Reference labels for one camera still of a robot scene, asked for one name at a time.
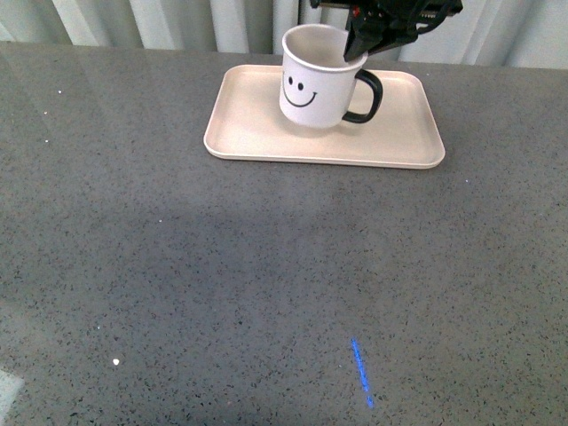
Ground grey pleated curtain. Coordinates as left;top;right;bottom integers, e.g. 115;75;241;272
1;1;567;69

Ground white smiley mug black handle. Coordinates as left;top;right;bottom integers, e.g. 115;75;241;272
279;24;383;129

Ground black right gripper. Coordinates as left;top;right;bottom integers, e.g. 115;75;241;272
310;0;463;62

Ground cream rectangular tray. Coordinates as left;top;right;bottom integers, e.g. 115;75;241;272
204;65;446;170

